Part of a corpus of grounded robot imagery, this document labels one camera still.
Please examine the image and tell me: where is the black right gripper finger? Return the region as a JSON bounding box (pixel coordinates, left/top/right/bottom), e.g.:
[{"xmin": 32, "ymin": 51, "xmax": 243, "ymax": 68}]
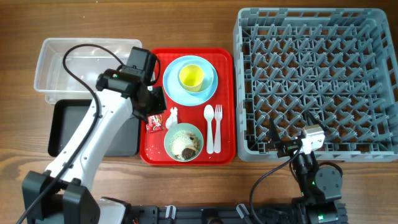
[
  {"xmin": 269, "ymin": 118, "xmax": 280, "ymax": 142},
  {"xmin": 306, "ymin": 111, "xmax": 326, "ymax": 131}
]

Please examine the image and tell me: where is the red snack wrapper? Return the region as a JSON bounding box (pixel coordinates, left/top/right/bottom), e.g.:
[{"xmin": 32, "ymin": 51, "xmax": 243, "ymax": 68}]
[{"xmin": 146, "ymin": 114, "xmax": 165, "ymax": 133}]

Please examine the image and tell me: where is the white tissue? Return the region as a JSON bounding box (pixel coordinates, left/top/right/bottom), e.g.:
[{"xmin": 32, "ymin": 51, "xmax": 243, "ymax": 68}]
[{"xmin": 165, "ymin": 107, "xmax": 178, "ymax": 129}]

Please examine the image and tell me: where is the green bowl with food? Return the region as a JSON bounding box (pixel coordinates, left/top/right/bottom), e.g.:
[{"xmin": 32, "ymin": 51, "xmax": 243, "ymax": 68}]
[{"xmin": 164, "ymin": 123, "xmax": 204, "ymax": 162}]

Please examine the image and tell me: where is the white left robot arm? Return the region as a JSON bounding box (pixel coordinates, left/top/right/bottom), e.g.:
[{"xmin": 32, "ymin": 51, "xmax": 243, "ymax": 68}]
[{"xmin": 18, "ymin": 69, "xmax": 166, "ymax": 223}]

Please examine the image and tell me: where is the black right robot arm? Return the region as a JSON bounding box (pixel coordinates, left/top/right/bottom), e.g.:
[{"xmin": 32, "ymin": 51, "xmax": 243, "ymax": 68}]
[{"xmin": 267, "ymin": 111, "xmax": 348, "ymax": 223}]

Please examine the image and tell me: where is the grey dishwasher rack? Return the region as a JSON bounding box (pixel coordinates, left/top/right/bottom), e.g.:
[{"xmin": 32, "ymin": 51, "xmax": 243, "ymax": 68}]
[{"xmin": 233, "ymin": 7, "xmax": 397, "ymax": 162}]

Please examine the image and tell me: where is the light blue plate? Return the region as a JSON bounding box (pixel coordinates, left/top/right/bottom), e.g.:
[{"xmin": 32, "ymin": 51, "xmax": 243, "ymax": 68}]
[{"xmin": 163, "ymin": 55, "xmax": 218, "ymax": 106}]

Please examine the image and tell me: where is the yellow plastic cup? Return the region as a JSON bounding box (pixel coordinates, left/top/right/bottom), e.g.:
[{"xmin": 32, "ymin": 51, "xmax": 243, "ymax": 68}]
[{"xmin": 179, "ymin": 64, "xmax": 205, "ymax": 92}]

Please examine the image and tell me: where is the light blue bowl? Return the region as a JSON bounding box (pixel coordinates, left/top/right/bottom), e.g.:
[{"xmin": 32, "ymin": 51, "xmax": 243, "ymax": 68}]
[{"xmin": 178, "ymin": 59, "xmax": 214, "ymax": 95}]

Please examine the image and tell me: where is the red plastic tray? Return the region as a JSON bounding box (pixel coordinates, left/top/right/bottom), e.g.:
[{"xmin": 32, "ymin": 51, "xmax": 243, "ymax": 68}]
[{"xmin": 139, "ymin": 48, "xmax": 236, "ymax": 166}]

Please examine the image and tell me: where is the white plastic fork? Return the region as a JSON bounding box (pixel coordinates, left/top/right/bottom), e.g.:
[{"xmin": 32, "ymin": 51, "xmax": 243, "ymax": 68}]
[{"xmin": 214, "ymin": 105, "xmax": 223, "ymax": 154}]

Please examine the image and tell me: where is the white plastic spoon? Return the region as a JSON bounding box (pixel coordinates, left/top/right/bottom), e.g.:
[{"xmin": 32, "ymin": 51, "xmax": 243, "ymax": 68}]
[{"xmin": 204, "ymin": 105, "xmax": 215, "ymax": 154}]

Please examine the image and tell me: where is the black rectangular tray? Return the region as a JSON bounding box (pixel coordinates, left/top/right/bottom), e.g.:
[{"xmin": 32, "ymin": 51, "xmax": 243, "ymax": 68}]
[{"xmin": 48, "ymin": 100, "xmax": 141, "ymax": 157}]

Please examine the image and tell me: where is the clear plastic bin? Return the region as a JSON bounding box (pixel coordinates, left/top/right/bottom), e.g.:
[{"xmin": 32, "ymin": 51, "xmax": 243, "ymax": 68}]
[{"xmin": 34, "ymin": 38, "xmax": 142, "ymax": 104}]

